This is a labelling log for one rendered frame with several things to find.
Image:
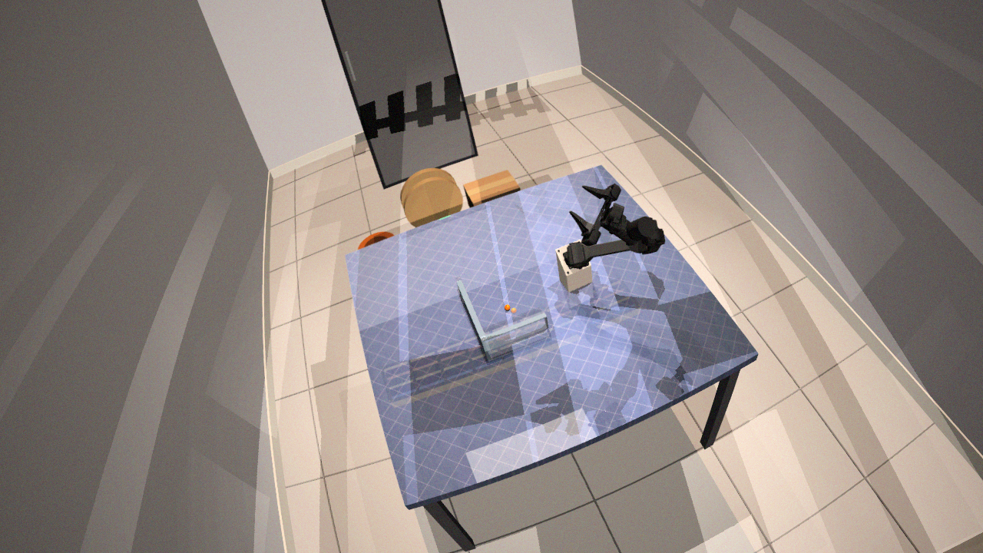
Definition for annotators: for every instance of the clear l-shaped low wall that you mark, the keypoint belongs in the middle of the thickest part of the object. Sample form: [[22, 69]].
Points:
[[514, 334]]

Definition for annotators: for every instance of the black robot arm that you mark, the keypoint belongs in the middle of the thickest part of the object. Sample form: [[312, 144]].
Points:
[[640, 236]]

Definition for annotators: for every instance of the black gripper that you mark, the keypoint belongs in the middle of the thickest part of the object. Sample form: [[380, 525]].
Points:
[[590, 232]]

